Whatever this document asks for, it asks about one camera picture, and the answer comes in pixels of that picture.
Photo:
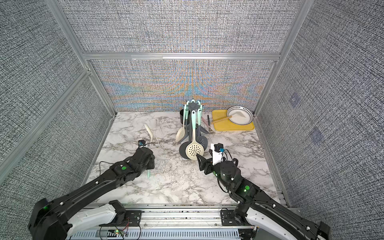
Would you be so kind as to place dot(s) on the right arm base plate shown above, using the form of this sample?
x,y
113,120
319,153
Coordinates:
x,y
228,218

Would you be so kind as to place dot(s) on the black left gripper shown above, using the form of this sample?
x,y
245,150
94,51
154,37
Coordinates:
x,y
152,162

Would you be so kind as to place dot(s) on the pink handled fork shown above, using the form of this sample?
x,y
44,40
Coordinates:
x,y
207,125

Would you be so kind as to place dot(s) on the dark grey utensil rack stand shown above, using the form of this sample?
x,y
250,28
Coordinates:
x,y
193,105

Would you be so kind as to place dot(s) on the white spatula wooden handle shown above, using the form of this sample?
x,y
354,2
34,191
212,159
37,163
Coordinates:
x,y
228,117

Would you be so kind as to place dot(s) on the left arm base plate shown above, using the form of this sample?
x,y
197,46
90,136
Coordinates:
x,y
132,218

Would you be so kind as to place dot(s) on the cream slotted spoon small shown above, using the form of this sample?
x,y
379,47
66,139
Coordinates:
x,y
149,144

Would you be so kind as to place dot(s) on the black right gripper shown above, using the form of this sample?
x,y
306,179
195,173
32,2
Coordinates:
x,y
207,164

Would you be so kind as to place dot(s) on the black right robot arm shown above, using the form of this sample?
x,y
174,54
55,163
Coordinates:
x,y
256,208

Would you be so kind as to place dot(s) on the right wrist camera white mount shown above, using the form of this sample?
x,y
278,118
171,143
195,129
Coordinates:
x,y
217,151

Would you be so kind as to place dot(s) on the black cup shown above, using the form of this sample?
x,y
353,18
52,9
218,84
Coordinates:
x,y
181,116

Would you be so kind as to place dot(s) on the yellow tray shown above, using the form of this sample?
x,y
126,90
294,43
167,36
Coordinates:
x,y
227,125

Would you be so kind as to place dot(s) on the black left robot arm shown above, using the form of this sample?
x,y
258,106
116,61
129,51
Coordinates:
x,y
50,220

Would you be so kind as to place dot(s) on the white patterned plate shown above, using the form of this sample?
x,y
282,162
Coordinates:
x,y
247,119

